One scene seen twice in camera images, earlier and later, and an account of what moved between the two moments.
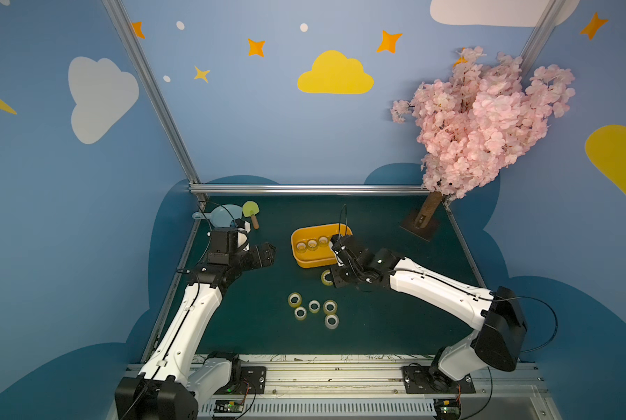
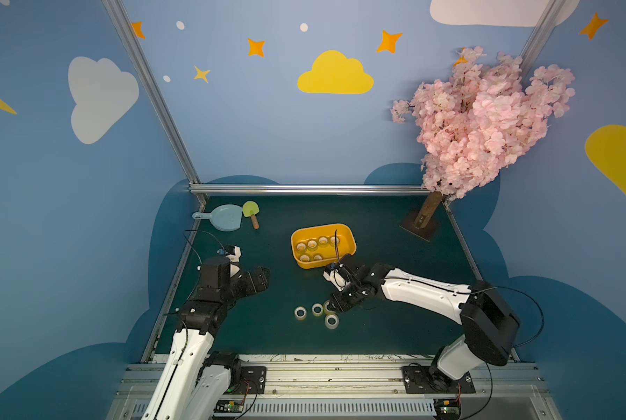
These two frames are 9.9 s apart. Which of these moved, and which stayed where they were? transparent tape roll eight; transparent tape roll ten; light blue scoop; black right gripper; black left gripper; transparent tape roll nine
Moved: black left gripper; black right gripper
Stayed: light blue scoop; transparent tape roll nine; transparent tape roll ten; transparent tape roll eight
